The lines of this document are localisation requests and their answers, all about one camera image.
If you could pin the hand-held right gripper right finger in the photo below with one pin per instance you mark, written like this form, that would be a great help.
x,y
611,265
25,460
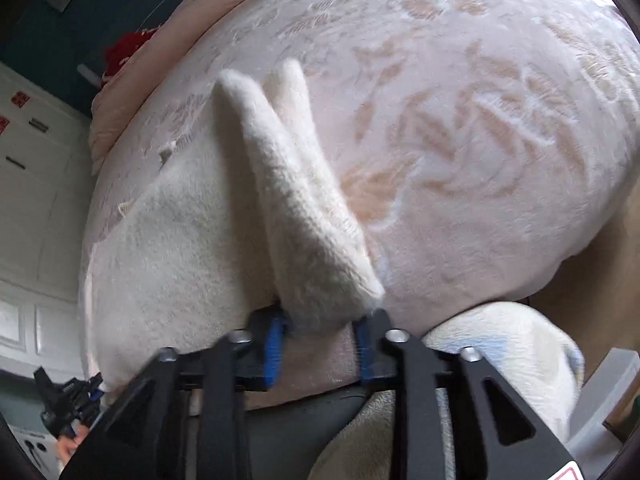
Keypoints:
x,y
364,355

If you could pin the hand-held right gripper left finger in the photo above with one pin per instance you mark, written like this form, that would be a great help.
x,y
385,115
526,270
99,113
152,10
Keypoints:
x,y
273,349

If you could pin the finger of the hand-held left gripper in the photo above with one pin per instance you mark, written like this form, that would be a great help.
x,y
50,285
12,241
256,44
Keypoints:
x,y
96,385

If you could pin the white fluffy towel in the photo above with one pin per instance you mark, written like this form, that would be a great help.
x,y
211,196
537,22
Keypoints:
x,y
200,260

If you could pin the person's left hand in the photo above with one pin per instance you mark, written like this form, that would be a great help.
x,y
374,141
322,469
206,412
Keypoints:
x,y
67,447

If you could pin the white panelled cabinet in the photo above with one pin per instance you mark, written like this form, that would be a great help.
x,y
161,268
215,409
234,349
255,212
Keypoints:
x,y
35,220

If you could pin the pink floral bed blanket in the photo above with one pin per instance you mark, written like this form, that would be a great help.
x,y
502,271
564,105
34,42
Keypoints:
x,y
475,160

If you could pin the grey plastic box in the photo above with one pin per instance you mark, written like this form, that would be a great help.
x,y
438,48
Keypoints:
x,y
605,395

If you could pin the red sticker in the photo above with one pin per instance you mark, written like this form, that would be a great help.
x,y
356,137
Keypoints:
x,y
19,98
4,124

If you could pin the white tube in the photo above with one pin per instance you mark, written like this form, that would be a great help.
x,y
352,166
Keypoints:
x,y
89,74

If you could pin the pale pink quilt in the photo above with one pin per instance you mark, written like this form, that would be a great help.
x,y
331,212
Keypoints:
x,y
165,55

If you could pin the red cloth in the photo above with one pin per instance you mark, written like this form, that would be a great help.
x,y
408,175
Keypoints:
x,y
129,52

